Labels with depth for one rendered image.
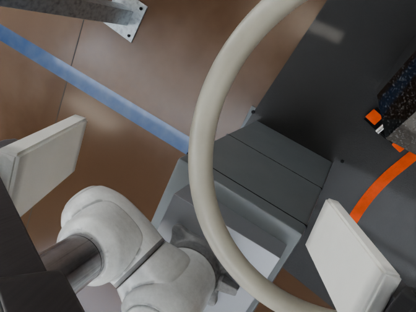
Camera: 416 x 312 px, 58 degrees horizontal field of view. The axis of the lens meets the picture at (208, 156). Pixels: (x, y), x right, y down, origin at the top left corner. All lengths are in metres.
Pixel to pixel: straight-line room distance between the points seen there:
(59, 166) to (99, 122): 2.07
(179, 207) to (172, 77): 1.07
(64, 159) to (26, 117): 2.47
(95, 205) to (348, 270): 0.73
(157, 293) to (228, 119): 1.18
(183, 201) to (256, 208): 0.20
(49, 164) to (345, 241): 0.13
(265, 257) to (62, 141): 0.85
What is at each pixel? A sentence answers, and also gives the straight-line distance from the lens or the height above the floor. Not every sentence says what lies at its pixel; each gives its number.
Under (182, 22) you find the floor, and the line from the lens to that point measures 1.93.
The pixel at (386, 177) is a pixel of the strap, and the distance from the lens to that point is 1.76.
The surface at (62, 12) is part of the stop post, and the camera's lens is 1.73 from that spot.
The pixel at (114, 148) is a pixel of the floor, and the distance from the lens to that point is 2.22.
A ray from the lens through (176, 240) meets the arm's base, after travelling 1.02.
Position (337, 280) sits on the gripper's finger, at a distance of 0.18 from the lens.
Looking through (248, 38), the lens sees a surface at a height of 1.31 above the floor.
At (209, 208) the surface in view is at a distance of 0.46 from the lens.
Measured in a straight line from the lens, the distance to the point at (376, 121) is 1.70.
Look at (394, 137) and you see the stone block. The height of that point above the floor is 0.64.
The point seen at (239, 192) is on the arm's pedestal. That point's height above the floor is 0.79.
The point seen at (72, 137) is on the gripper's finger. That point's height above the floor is 1.59.
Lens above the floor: 1.72
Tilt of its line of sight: 63 degrees down
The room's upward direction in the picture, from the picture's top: 119 degrees counter-clockwise
